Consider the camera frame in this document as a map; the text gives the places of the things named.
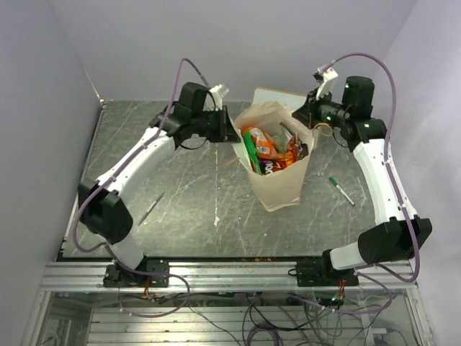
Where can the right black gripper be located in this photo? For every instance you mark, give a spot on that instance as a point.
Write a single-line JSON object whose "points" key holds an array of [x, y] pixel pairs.
{"points": [[307, 113]]}

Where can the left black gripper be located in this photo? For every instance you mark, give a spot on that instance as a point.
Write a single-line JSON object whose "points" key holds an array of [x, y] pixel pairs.
{"points": [[226, 131]]}

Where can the red snack bag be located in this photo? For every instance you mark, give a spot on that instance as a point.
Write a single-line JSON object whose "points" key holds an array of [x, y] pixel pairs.
{"points": [[293, 150]]}

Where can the large green Chiaba chips bag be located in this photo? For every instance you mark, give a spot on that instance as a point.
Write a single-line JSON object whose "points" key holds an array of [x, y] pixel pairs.
{"points": [[251, 151]]}

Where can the orange mango snack bag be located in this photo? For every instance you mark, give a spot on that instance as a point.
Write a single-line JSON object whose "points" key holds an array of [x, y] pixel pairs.
{"points": [[264, 145]]}

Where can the beige paper bag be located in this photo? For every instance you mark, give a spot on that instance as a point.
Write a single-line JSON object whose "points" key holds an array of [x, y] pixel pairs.
{"points": [[280, 189]]}

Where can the yellow green snack packet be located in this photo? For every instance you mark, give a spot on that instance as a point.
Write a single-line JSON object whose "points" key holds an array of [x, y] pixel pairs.
{"points": [[280, 140]]}

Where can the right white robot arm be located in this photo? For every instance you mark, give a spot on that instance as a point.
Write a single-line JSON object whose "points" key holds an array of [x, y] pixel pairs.
{"points": [[399, 231]]}

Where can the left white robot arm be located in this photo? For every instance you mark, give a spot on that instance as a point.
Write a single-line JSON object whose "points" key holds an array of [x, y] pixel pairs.
{"points": [[102, 202]]}

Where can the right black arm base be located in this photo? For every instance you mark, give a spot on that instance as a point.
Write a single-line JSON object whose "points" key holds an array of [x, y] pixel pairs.
{"points": [[317, 271]]}

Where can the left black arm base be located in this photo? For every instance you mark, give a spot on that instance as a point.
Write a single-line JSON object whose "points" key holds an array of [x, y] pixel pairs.
{"points": [[155, 274]]}

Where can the green marker cap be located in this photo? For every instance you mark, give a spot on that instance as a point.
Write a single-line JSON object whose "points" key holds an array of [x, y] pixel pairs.
{"points": [[339, 188]]}

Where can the grey pen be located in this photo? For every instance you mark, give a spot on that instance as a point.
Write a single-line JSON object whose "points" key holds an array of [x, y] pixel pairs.
{"points": [[150, 209]]}

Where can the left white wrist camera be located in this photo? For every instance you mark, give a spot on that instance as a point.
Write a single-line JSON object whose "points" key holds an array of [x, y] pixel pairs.
{"points": [[214, 97]]}

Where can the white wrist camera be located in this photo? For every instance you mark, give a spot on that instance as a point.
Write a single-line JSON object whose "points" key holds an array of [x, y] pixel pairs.
{"points": [[326, 77], [214, 97]]}

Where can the whiteboard with wooden frame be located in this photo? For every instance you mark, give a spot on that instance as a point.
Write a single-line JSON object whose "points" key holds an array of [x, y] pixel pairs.
{"points": [[291, 101]]}

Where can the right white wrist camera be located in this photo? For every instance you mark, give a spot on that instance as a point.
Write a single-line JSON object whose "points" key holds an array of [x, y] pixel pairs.
{"points": [[326, 77]]}

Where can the aluminium rail frame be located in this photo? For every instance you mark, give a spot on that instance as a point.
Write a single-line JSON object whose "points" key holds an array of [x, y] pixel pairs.
{"points": [[228, 261]]}

